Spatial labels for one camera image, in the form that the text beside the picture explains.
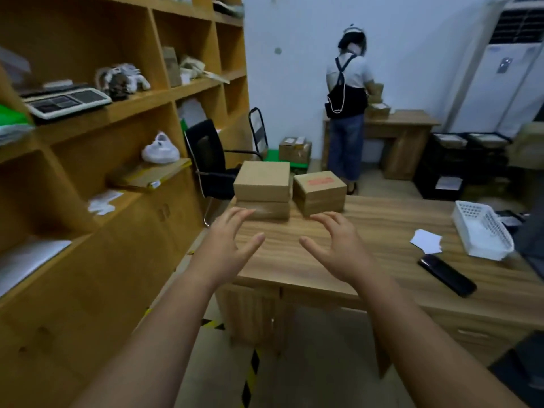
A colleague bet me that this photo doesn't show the person's left hand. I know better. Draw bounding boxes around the person's left hand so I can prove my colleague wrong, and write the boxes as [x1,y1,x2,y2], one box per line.
[186,207,266,290]

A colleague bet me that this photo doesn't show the person's right hand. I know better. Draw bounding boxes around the person's right hand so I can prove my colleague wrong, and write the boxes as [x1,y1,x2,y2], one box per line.
[299,211,377,290]

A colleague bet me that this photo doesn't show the large plain cardboard box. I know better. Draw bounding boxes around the large plain cardboard box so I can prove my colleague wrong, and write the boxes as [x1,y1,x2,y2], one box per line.
[236,197,294,220]
[232,160,295,203]

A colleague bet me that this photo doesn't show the red striped cardboard box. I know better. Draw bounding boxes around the red striped cardboard box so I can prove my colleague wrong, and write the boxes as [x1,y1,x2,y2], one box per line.
[293,170,348,217]

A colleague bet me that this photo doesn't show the stack of white stickers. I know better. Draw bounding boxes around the stack of white stickers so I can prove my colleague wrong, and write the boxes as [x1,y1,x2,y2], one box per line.
[410,228,444,256]

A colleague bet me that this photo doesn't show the black handheld scanner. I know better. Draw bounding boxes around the black handheld scanner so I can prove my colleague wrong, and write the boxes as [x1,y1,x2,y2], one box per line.
[418,253,478,298]

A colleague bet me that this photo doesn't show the person's right forearm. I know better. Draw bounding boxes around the person's right forearm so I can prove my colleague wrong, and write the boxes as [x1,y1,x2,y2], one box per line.
[355,269,528,408]

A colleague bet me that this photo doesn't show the person's left forearm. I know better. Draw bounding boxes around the person's left forearm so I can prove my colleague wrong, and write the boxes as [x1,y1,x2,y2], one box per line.
[70,271,218,408]

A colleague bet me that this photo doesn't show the medium taped cardboard box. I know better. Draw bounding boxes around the medium taped cardboard box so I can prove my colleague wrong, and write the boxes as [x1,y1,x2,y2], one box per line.
[278,137,312,164]

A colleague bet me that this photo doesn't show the stack of large cardboard boxes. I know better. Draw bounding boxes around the stack of large cardboard boxes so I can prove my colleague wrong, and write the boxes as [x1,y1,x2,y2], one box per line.
[0,0,254,408]

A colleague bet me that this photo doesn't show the stack of small cardboard boxes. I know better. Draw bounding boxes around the stack of small cardboard boxes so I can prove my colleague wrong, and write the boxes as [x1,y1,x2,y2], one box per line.
[366,82,392,120]

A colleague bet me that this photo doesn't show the labelled flat cardboard box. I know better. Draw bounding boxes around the labelled flat cardboard box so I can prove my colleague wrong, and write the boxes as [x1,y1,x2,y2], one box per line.
[467,133,511,149]

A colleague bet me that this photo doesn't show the large wrapped cardboard box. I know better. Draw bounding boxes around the large wrapped cardboard box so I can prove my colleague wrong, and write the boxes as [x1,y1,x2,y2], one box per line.
[508,121,544,171]

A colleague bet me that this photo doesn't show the black plastic crates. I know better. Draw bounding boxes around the black plastic crates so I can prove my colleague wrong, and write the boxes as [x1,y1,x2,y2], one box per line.
[414,165,466,202]

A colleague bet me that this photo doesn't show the black office chair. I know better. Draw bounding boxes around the black office chair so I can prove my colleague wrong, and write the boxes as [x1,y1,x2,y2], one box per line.
[183,118,264,228]

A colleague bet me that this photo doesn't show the flat brown parcel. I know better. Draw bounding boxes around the flat brown parcel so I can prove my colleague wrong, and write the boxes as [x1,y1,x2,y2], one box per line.
[106,158,193,193]

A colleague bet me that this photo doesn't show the green platform trolley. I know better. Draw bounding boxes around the green platform trolley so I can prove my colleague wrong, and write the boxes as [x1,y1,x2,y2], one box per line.
[248,107,312,175]

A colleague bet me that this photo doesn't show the knotted white plastic bag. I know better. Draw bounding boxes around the knotted white plastic bag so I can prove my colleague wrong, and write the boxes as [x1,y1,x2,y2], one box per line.
[141,131,181,165]

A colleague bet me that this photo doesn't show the wooden drawer desk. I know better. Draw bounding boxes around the wooden drawer desk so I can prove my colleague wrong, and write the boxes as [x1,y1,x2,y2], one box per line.
[321,109,441,181]

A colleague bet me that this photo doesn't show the white wrapped parcel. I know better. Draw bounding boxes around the white wrapped parcel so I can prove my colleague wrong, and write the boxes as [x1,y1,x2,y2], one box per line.
[87,189,124,216]

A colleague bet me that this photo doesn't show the white perforated plastic tray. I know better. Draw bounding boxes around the white perforated plastic tray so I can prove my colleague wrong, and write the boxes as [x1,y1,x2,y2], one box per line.
[451,200,515,262]

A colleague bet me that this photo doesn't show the grey soft parcel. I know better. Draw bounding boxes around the grey soft parcel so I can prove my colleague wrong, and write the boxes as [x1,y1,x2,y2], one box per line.
[178,97,208,128]

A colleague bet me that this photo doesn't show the black scanners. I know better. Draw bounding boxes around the black scanners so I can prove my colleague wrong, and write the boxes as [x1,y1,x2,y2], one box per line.
[497,210,528,232]

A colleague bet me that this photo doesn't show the dark metal shelf rack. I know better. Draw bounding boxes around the dark metal shelf rack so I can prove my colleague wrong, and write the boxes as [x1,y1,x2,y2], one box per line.
[514,199,544,281]

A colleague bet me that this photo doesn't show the white flat mailer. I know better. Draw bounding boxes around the white flat mailer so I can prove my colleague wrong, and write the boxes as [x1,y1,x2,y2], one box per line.
[0,237,72,298]

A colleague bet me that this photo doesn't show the crumpled grey white bag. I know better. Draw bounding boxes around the crumpled grey white bag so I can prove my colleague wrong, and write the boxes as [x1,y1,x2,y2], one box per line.
[95,62,152,101]

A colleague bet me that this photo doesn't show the white keypad scale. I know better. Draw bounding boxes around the white keypad scale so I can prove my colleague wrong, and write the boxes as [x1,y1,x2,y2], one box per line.
[23,84,113,122]

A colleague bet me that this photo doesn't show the white standing air conditioner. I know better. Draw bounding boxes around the white standing air conditioner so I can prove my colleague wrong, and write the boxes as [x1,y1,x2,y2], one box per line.
[450,0,544,139]

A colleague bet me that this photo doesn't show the green plastic bag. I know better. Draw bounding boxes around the green plastic bag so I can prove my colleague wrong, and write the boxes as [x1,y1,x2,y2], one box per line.
[0,104,35,145]

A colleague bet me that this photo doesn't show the dark grey bundle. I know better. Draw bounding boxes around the dark grey bundle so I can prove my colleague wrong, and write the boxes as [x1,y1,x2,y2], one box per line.
[212,0,245,20]

